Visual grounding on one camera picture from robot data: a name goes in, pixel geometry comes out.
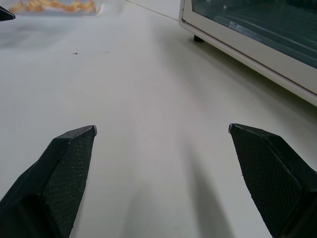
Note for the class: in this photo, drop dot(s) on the white toaster oven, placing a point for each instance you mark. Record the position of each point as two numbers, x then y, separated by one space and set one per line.
250 32

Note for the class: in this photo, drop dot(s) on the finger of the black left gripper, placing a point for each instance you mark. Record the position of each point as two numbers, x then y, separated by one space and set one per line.
5 14

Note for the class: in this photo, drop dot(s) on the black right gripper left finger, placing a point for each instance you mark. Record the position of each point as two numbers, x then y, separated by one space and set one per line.
59 178

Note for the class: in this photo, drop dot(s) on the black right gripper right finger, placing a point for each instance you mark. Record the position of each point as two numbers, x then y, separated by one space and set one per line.
270 178

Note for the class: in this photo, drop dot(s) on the clear bag of snacks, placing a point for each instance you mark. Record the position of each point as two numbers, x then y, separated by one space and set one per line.
53 7

